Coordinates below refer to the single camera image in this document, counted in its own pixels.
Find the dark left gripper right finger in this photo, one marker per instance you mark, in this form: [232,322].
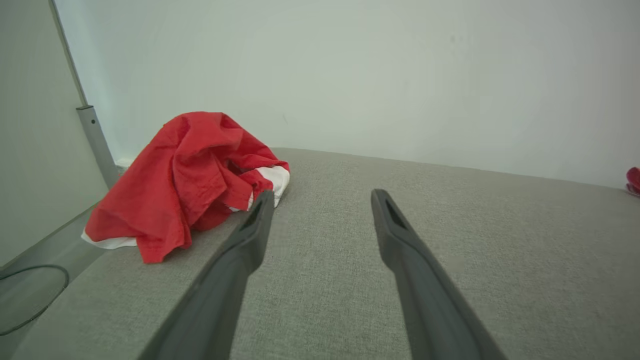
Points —
[430,310]

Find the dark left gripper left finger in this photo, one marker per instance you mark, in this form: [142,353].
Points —
[215,300]

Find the red jersey top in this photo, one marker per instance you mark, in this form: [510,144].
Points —
[165,190]

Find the red white sports jersey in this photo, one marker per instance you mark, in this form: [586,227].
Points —
[634,180]

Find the grey metal partition post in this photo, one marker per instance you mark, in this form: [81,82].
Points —
[95,140]

